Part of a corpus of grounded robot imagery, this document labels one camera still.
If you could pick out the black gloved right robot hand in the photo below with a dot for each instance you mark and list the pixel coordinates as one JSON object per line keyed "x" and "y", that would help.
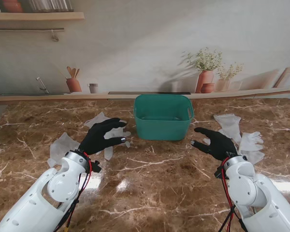
{"x": 222, "y": 147}

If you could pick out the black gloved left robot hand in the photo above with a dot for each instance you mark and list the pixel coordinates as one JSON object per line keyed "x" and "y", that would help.
{"x": 96, "y": 139}

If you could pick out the teal plastic basket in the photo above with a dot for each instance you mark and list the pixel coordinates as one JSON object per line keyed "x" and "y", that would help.
{"x": 162, "y": 130}

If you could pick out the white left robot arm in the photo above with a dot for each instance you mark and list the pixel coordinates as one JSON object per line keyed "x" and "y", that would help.
{"x": 38, "y": 205}

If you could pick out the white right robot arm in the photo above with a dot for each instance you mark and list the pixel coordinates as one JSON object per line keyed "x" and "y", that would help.
{"x": 246, "y": 188}

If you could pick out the grey mug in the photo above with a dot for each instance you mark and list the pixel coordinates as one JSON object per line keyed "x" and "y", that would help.
{"x": 93, "y": 88}

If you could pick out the long wooden ledge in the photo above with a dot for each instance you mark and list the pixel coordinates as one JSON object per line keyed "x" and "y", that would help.
{"x": 62, "y": 96}

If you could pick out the terracotta utensil pot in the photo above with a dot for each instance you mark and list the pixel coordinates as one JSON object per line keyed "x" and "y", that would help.
{"x": 73, "y": 85}

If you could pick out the small round terracotta pot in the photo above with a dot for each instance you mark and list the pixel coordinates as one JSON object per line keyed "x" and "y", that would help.
{"x": 207, "y": 88}

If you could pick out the glass vase with flowers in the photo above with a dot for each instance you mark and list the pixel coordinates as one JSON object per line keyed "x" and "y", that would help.
{"x": 222, "y": 85}

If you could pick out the tall terracotta vase with plant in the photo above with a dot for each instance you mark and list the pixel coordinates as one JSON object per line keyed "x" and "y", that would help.
{"x": 205, "y": 81}

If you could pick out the metal faucet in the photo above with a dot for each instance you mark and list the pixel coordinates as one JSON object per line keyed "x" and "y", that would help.
{"x": 41, "y": 84}

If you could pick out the row of glass jars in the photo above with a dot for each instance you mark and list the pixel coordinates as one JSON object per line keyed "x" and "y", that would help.
{"x": 50, "y": 6}

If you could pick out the terracotta pot on shelf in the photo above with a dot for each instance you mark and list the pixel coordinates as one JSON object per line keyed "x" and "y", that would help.
{"x": 13, "y": 6}

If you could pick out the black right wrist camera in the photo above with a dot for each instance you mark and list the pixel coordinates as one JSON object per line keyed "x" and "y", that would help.
{"x": 218, "y": 174}

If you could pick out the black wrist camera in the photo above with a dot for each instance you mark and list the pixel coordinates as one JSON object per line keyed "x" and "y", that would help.
{"x": 218, "y": 174}
{"x": 95, "y": 166}

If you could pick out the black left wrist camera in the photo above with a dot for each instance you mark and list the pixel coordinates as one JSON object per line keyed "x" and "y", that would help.
{"x": 95, "y": 166}

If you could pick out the metal rail hook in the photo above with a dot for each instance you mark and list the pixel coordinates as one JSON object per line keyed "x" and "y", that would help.
{"x": 53, "y": 33}

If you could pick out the metal wall rail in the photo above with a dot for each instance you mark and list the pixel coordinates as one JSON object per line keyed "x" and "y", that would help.
{"x": 26, "y": 29}

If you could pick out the wooden wall shelf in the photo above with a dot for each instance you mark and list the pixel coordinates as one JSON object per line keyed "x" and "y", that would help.
{"x": 38, "y": 16}

